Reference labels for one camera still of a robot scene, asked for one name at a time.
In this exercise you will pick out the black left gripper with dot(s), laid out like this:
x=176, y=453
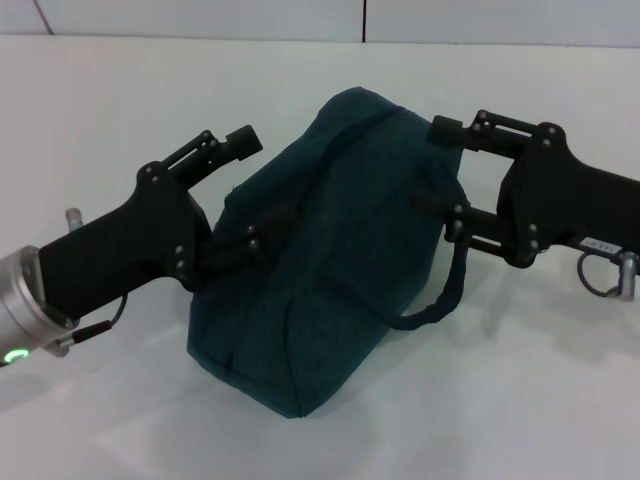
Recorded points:
x=130, y=250

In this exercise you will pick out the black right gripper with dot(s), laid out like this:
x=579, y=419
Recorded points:
x=570, y=195

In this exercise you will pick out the dark teal fabric bag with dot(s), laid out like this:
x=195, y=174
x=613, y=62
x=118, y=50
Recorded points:
x=340, y=260

